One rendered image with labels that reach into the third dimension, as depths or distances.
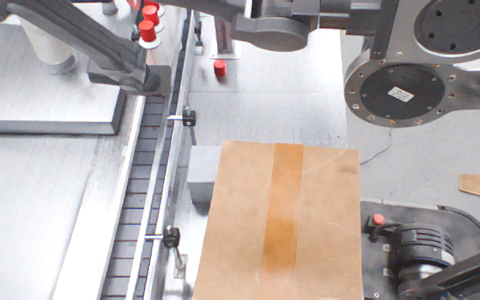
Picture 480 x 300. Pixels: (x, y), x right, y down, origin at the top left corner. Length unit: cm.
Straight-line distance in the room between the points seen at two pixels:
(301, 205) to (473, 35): 36
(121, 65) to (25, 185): 46
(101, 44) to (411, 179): 162
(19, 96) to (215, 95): 48
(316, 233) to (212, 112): 63
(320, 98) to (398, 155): 102
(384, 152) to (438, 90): 137
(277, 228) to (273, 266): 6
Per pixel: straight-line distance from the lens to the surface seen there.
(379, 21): 66
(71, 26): 90
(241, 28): 67
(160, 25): 131
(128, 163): 122
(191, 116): 120
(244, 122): 136
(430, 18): 66
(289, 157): 93
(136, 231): 116
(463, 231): 196
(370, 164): 233
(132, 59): 105
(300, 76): 147
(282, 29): 66
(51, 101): 145
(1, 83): 154
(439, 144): 246
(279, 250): 83
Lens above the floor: 187
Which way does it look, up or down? 53 degrees down
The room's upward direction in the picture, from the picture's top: 5 degrees counter-clockwise
